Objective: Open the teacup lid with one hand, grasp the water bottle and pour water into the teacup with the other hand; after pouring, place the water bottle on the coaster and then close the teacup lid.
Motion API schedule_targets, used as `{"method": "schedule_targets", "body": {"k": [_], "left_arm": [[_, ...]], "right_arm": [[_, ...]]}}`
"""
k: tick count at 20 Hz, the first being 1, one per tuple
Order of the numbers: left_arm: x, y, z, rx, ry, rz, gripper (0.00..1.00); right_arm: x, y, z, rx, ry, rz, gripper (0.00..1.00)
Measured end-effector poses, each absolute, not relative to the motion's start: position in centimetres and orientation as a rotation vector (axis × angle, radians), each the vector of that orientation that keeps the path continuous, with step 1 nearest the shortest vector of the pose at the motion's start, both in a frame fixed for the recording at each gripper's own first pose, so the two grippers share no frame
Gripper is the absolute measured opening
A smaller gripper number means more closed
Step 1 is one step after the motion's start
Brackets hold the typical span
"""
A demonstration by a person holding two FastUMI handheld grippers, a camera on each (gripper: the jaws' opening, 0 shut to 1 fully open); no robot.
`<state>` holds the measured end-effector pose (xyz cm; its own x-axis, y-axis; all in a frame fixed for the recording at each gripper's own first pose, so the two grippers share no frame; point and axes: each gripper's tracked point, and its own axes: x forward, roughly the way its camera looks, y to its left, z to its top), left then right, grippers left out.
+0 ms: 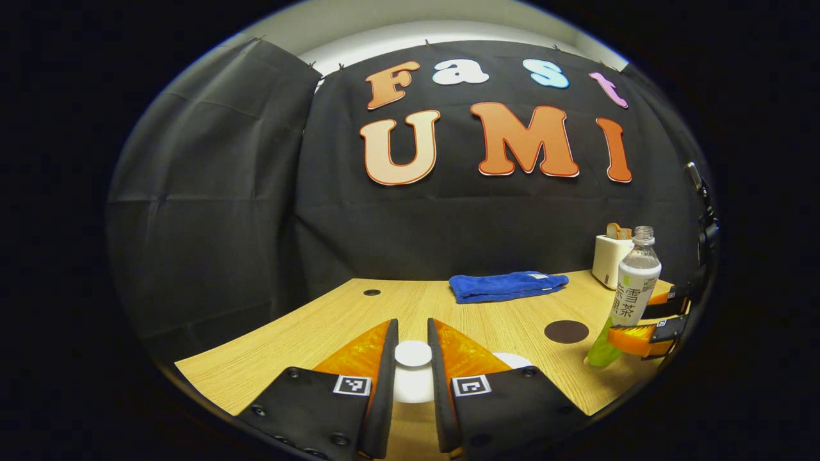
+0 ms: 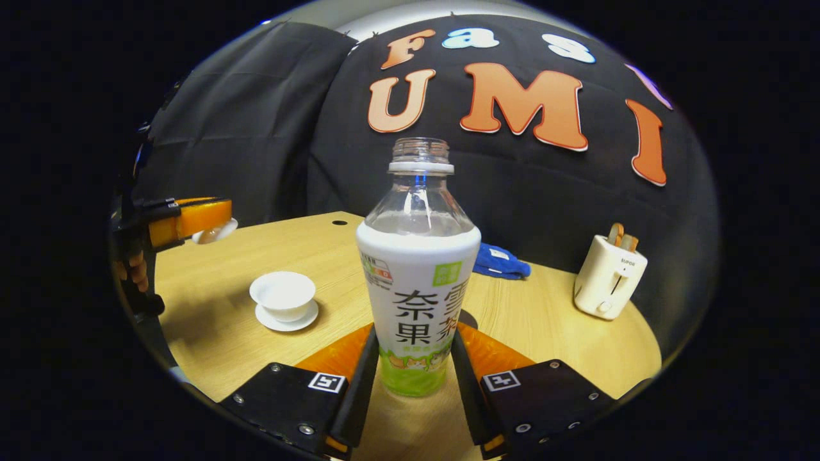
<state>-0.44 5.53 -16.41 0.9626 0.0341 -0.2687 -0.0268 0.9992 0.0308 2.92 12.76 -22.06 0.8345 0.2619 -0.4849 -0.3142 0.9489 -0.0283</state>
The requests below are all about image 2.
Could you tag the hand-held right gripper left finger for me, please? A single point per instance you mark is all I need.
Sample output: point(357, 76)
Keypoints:
point(362, 397)

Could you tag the white toaster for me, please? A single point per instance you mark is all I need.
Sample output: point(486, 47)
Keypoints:
point(605, 282)

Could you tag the white saucer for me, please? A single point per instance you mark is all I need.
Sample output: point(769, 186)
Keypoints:
point(301, 323)

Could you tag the white teacup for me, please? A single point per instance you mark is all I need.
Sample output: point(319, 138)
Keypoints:
point(282, 294)

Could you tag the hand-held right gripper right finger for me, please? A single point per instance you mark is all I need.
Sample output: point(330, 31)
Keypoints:
point(467, 397)

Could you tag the blue folded towel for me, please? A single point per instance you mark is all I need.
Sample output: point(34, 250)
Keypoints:
point(500, 262)

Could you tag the bread slice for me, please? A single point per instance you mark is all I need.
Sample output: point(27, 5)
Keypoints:
point(631, 243)
point(616, 232)

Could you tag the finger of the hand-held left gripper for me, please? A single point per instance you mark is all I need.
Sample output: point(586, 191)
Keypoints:
point(198, 218)

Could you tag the white green water bottle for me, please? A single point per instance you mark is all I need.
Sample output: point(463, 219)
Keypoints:
point(416, 288)

